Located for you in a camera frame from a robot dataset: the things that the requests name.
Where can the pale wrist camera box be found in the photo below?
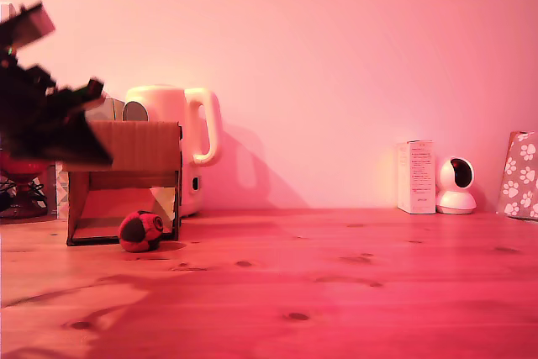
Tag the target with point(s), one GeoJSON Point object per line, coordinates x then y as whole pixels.
{"type": "Point", "coordinates": [33, 24]}

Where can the small white round camera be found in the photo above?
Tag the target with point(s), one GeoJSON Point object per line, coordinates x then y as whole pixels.
{"type": "Point", "coordinates": [456, 201]}

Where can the small patterned box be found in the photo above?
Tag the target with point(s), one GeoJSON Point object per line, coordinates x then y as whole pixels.
{"type": "Point", "coordinates": [62, 195]}

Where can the white electric kettle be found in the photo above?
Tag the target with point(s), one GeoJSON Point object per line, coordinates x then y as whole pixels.
{"type": "Point", "coordinates": [168, 102]}

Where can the red glass bowl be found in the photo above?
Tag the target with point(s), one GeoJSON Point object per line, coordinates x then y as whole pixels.
{"type": "Point", "coordinates": [21, 173]}

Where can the cardboard dice tower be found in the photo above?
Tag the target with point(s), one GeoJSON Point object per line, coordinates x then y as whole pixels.
{"type": "Point", "coordinates": [147, 144]}

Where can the paw print gift bag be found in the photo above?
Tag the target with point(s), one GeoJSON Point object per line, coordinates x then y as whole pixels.
{"type": "Point", "coordinates": [521, 178]}

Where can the white printed carton box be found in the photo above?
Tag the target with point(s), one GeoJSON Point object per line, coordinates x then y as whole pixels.
{"type": "Point", "coordinates": [418, 178]}

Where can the red and black footbag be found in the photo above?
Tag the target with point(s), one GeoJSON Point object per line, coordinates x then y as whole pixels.
{"type": "Point", "coordinates": [140, 233]}

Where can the pale wall hook block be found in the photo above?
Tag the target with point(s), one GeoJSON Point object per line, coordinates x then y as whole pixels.
{"type": "Point", "coordinates": [6, 10]}

